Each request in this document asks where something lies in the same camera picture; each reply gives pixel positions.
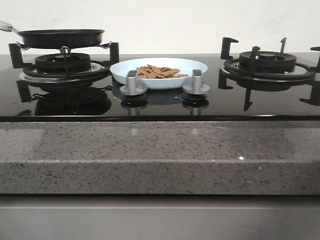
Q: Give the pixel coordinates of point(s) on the gas burner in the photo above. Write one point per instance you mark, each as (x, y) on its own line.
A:
(269, 65)
(63, 68)

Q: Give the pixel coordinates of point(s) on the right black pan support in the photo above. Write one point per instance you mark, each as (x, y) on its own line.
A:
(264, 85)

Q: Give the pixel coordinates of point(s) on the black pan support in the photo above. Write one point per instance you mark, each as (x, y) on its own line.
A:
(264, 85)
(18, 62)

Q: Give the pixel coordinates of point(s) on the grey cabinet front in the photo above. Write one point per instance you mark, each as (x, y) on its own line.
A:
(159, 218)

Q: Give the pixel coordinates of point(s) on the left gas burner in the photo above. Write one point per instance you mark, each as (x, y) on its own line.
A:
(63, 68)

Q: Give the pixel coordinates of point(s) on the right silver stove knob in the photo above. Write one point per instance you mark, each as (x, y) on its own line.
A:
(196, 86)

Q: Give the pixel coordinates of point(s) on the left silver stove knob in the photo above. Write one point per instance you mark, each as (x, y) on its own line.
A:
(133, 86)

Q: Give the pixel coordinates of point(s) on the black frying pan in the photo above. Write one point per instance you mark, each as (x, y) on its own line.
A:
(56, 38)

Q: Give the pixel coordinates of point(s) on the light blue plate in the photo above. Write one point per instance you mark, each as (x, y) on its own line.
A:
(186, 66)

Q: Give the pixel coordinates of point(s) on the left black pan support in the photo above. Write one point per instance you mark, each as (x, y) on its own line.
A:
(18, 62)

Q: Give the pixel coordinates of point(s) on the brown meat pieces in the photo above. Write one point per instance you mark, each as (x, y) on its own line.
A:
(154, 72)

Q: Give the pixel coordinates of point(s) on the right gas burner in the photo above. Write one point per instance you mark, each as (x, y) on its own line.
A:
(269, 65)

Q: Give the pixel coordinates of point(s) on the black glass cooktop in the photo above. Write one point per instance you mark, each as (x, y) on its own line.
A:
(229, 99)

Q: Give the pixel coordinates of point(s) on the silver stove knob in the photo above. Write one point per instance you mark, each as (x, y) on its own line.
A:
(196, 86)
(133, 86)

